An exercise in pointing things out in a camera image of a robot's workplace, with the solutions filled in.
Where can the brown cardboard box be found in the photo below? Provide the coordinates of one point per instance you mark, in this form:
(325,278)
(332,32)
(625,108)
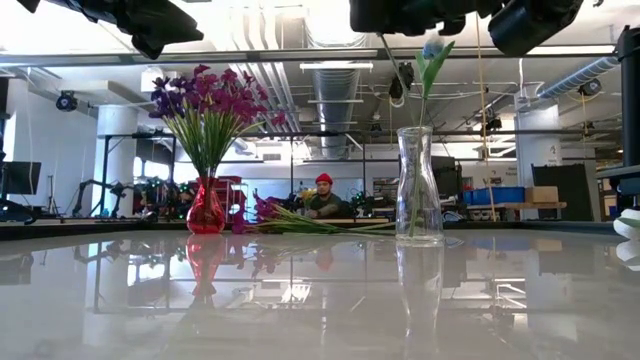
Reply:
(541,194)

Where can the black board panel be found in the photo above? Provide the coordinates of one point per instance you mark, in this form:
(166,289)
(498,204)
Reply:
(565,192)

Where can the yellow background flowers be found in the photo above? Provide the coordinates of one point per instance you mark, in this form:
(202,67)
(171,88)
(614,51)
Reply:
(307,194)

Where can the blue plastic bin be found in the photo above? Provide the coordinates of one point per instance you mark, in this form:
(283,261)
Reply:
(495,195)

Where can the black background robot arm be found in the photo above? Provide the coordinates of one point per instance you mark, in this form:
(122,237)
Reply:
(90,187)

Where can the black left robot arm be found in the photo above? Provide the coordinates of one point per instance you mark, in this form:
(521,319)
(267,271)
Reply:
(75,7)

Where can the blue white striped duct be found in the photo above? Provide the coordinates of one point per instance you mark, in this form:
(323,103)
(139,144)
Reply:
(580,76)

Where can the person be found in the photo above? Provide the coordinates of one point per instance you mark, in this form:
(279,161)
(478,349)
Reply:
(325,202)

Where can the wooden workbench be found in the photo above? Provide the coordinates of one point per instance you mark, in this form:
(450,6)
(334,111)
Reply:
(515,205)

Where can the red glass vase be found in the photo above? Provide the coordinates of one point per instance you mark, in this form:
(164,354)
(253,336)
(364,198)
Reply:
(205,215)

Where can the black ceiling camera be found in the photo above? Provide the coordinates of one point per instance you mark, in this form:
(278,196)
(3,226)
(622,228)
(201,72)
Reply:
(590,87)
(66,101)

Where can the white artificial tulip green stem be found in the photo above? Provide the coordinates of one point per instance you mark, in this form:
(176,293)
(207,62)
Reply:
(629,222)
(434,70)

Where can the violet artificial flower bunch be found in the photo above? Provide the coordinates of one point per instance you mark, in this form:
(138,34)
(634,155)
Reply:
(162,95)

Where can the white ceiling lamp bar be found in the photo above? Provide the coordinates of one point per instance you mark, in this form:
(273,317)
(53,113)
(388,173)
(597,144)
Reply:
(335,65)

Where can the red tool cart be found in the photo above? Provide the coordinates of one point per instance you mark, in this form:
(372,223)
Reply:
(232,192)

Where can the black hanging camera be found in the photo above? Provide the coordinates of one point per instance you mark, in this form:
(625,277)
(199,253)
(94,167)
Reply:
(402,80)

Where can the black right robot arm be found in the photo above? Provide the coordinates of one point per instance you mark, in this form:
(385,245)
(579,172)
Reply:
(530,25)

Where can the silver ceiling duct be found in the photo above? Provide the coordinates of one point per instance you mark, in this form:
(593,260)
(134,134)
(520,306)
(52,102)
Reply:
(335,115)

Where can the clear glass vase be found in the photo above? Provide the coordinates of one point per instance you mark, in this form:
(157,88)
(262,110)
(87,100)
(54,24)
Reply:
(419,150)

